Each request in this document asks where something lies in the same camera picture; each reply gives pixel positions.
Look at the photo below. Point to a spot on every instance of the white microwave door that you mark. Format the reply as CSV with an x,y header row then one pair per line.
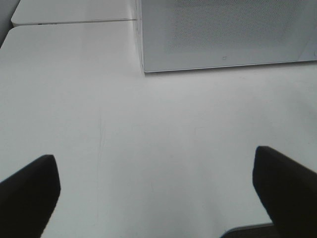
x,y
194,34

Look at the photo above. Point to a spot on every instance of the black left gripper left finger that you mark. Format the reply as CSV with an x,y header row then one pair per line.
x,y
28,199

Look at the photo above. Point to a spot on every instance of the white microwave oven body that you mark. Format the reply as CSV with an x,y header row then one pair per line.
x,y
137,32

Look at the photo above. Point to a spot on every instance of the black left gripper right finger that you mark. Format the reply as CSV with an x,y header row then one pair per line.
x,y
287,191

